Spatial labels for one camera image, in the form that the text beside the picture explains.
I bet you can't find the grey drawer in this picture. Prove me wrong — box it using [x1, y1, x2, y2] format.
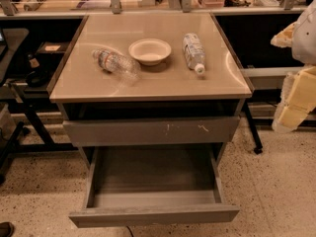
[69, 144, 239, 228]
[63, 117, 240, 147]

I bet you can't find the dark shoe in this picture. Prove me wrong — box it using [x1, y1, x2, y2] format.
[0, 222, 14, 237]

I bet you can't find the clear crumpled plastic bottle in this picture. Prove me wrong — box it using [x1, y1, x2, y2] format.
[92, 48, 141, 86]

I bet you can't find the black office chair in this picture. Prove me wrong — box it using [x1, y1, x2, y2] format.
[0, 28, 29, 185]

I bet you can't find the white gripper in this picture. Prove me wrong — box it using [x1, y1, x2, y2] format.
[271, 23, 316, 133]

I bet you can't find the black box with label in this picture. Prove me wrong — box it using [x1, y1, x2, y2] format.
[37, 41, 69, 53]

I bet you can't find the white labelled plastic bottle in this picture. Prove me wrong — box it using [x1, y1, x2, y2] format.
[183, 33, 205, 75]

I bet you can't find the long lab bench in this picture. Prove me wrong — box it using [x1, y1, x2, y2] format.
[0, 0, 316, 155]

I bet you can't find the grey drawer cabinet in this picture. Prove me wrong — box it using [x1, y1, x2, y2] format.
[50, 13, 252, 158]

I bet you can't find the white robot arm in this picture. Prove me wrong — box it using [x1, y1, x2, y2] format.
[271, 0, 316, 133]

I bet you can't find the grey top drawer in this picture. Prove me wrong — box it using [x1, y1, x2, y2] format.
[63, 117, 240, 147]

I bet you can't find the white paper bowl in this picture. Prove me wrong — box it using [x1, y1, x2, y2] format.
[128, 39, 171, 66]

